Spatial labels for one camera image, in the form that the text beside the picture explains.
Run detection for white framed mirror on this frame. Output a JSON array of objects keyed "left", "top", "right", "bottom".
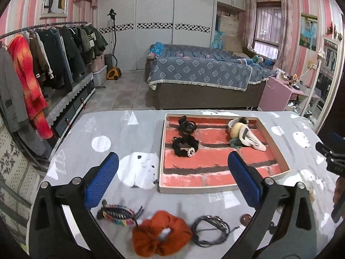
[{"left": 301, "top": 37, "right": 344, "bottom": 133}]

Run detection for blue poster on wall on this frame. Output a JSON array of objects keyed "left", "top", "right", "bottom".
[{"left": 299, "top": 13, "right": 318, "bottom": 52}]

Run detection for garment steamer with yellow base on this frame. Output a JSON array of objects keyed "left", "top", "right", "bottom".
[{"left": 105, "top": 8, "right": 122, "bottom": 80}]

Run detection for bed with blue patterned cover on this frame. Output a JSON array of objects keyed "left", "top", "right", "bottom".
[{"left": 145, "top": 43, "right": 277, "bottom": 109}]

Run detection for orange fabric scrunchie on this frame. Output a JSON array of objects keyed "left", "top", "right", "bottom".
[{"left": 132, "top": 210, "right": 193, "bottom": 258}]

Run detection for cream flower hair accessory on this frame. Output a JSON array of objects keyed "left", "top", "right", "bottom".
[{"left": 227, "top": 117, "right": 266, "bottom": 152}]

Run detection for white wardrobe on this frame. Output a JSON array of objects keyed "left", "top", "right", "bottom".
[{"left": 97, "top": 0, "right": 245, "bottom": 71}]

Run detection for metal clothes rack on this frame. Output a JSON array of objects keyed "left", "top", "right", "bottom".
[{"left": 0, "top": 21, "right": 88, "bottom": 39}]

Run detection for brown wooden bead bracelet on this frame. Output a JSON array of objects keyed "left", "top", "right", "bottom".
[{"left": 240, "top": 213, "right": 253, "bottom": 227}]

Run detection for grey coat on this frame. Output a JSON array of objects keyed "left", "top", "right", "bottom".
[{"left": 1, "top": 47, "right": 47, "bottom": 157}]

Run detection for dark hanging clothes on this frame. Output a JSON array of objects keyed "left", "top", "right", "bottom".
[{"left": 29, "top": 25, "right": 108, "bottom": 91}]

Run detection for rainbow beaded hair clip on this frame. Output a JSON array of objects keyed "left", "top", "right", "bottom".
[{"left": 96, "top": 199, "right": 144, "bottom": 226}]

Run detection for black braided leather bracelet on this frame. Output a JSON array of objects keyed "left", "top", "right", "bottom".
[{"left": 191, "top": 215, "right": 240, "bottom": 248}]

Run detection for black fabric scrunchie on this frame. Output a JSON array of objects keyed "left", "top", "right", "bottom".
[{"left": 172, "top": 135, "right": 199, "bottom": 157}]

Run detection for red orange jacket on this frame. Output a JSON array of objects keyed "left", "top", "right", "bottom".
[{"left": 8, "top": 35, "right": 53, "bottom": 139}]

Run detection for black plastic claw hair clip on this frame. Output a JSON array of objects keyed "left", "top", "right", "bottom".
[{"left": 178, "top": 115, "right": 196, "bottom": 136}]

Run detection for window with pink curtains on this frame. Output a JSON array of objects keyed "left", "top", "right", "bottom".
[{"left": 243, "top": 0, "right": 309, "bottom": 74}]

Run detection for person's right hand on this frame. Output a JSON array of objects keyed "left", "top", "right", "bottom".
[{"left": 333, "top": 177, "right": 345, "bottom": 204}]

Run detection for pink bedside cabinet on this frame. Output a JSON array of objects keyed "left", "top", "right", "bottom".
[{"left": 259, "top": 77, "right": 307, "bottom": 112}]

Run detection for cream tray with orange lining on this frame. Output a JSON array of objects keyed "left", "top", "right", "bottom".
[{"left": 158, "top": 114, "right": 290, "bottom": 194}]

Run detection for grey polar bear tablecloth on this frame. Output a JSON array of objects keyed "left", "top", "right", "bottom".
[{"left": 42, "top": 110, "right": 340, "bottom": 258}]

